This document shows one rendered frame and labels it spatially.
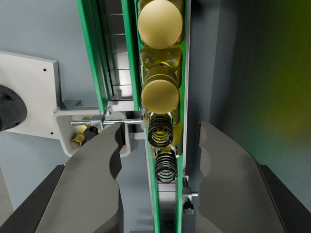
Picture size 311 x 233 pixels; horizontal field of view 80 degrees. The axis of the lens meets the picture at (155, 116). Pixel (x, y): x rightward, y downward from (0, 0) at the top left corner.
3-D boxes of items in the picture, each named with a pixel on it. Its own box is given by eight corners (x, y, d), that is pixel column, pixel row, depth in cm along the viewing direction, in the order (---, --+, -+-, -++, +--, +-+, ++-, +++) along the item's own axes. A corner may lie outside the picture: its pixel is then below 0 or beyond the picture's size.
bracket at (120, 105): (143, 101, 55) (141, 113, 49) (112, 102, 55) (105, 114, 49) (142, 90, 53) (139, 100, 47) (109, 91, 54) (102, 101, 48)
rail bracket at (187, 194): (200, 177, 60) (209, 217, 48) (179, 177, 61) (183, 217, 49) (201, 168, 58) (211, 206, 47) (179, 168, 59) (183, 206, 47)
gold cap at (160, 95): (177, 96, 21) (179, 115, 17) (145, 97, 21) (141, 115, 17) (177, 64, 19) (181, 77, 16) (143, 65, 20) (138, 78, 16)
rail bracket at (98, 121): (148, 112, 49) (143, 141, 38) (84, 114, 49) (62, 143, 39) (147, 101, 47) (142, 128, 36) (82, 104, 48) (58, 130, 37)
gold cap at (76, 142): (68, 139, 63) (74, 132, 66) (71, 148, 64) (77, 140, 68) (79, 139, 62) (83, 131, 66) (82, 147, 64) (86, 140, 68)
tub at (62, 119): (135, 141, 69) (131, 157, 62) (76, 142, 71) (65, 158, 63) (129, 98, 61) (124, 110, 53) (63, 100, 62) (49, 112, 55)
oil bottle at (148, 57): (174, 60, 42) (183, 96, 24) (150, 60, 43) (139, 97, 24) (175, 33, 40) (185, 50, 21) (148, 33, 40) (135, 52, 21)
